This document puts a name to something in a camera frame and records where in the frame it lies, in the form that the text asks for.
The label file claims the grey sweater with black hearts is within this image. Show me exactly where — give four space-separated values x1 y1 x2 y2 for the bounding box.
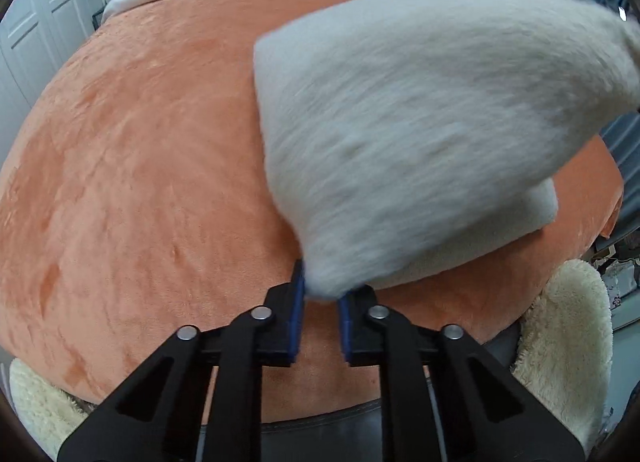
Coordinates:
252 0 640 300

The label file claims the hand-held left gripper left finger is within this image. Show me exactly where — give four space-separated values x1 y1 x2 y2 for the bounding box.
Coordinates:
57 258 307 462

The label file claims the white wardrobe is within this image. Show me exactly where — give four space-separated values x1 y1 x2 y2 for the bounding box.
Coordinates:
0 0 113 143

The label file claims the orange plush blanket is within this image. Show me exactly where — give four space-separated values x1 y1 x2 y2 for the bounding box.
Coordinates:
0 0 626 423

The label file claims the cream fluffy rug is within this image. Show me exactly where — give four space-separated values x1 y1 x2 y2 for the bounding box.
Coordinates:
9 358 98 460
510 258 615 453

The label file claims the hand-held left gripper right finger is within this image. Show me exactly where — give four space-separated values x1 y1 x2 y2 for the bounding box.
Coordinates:
337 285 586 462

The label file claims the floral patterned cloth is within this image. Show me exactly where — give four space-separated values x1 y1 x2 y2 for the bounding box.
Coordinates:
602 262 640 315

